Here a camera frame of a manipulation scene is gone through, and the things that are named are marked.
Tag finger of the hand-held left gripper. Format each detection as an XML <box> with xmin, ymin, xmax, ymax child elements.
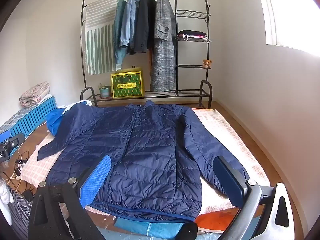
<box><xmin>0</xmin><ymin>131</ymin><xmax>26</xmax><ymax>148</ymax></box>

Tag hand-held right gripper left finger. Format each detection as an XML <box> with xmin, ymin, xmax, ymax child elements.
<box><xmin>27</xmin><ymin>155</ymin><xmax>112</xmax><ymax>240</ymax></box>

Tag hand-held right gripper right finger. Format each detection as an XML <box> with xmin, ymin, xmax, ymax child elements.
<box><xmin>214</xmin><ymin>156</ymin><xmax>300</xmax><ymax>240</ymax></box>

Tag navy puffer jacket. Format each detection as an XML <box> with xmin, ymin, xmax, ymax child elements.
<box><xmin>37</xmin><ymin>100</ymin><xmax>250</xmax><ymax>222</ymax></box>

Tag dark folded clothes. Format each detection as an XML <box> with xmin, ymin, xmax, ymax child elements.
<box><xmin>177</xmin><ymin>29</ymin><xmax>207</xmax><ymax>37</ymax></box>

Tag black metal clothes rack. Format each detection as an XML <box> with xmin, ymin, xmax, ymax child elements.
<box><xmin>79</xmin><ymin>0</ymin><xmax>213</xmax><ymax>109</ymax></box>

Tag blue slatted crate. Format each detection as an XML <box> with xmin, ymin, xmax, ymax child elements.
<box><xmin>0</xmin><ymin>94</ymin><xmax>57</xmax><ymax>140</ymax></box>

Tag blue and white jacket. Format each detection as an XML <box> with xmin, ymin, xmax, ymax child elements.
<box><xmin>46</xmin><ymin>100</ymin><xmax>94</xmax><ymax>140</ymax></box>

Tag white cloth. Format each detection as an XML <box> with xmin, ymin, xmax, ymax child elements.
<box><xmin>0</xmin><ymin>177</ymin><xmax>14</xmax><ymax>225</ymax></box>

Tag orange cloth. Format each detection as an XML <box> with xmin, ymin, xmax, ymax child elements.
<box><xmin>195</xmin><ymin>211</ymin><xmax>239</xmax><ymax>233</ymax></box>

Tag black power adapter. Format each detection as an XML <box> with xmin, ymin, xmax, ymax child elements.
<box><xmin>22</xmin><ymin>189</ymin><xmax>34</xmax><ymax>202</ymax></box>

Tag floral folded quilt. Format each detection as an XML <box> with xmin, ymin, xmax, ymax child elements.
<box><xmin>19</xmin><ymin>81</ymin><xmax>50</xmax><ymax>108</ymax></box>

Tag pink plaid blanket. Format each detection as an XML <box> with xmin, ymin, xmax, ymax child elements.
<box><xmin>19</xmin><ymin>107</ymin><xmax>272</xmax><ymax>218</ymax></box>

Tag clear plastic sheet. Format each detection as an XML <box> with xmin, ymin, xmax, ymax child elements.
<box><xmin>85</xmin><ymin>204</ymin><xmax>225</xmax><ymax>240</ymax></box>

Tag zebra striped cloth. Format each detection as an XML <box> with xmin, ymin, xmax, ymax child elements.
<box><xmin>6</xmin><ymin>185</ymin><xmax>33</xmax><ymax>240</ymax></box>

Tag black cloth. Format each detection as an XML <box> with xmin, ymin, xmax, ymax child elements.
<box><xmin>176</xmin><ymin>222</ymin><xmax>198</xmax><ymax>240</ymax></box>

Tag teal garment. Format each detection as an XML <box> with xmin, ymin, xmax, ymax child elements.
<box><xmin>114</xmin><ymin>217</ymin><xmax>184</xmax><ymax>237</ymax></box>

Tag small potted plant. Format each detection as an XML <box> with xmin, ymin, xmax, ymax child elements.
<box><xmin>98</xmin><ymin>82</ymin><xmax>112</xmax><ymax>98</ymax></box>

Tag yellow and green box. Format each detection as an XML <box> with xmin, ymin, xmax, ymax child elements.
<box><xmin>111</xmin><ymin>66</ymin><xmax>145</xmax><ymax>99</ymax></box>

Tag green striped hanging cloth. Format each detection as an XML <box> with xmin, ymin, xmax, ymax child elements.
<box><xmin>85</xmin><ymin>0</ymin><xmax>123</xmax><ymax>75</ymax></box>

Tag grey plaid coat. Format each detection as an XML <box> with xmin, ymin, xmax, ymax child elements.
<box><xmin>149</xmin><ymin>0</ymin><xmax>177</xmax><ymax>92</ymax></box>

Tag pink and white pouch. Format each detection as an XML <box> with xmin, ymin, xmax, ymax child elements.
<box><xmin>182</xmin><ymin>35</ymin><xmax>210</xmax><ymax>42</ymax></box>

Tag black blazer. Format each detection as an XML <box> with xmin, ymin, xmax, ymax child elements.
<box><xmin>129</xmin><ymin>0</ymin><xmax>157</xmax><ymax>54</ymax></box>

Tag denim jacket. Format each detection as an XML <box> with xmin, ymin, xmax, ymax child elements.
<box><xmin>119</xmin><ymin>0</ymin><xmax>141</xmax><ymax>49</ymax></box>

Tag window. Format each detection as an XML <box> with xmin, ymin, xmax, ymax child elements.
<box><xmin>254</xmin><ymin>0</ymin><xmax>320</xmax><ymax>55</ymax></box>

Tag tangled cables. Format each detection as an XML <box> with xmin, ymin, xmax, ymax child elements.
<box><xmin>10</xmin><ymin>150</ymin><xmax>32</xmax><ymax>183</ymax></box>

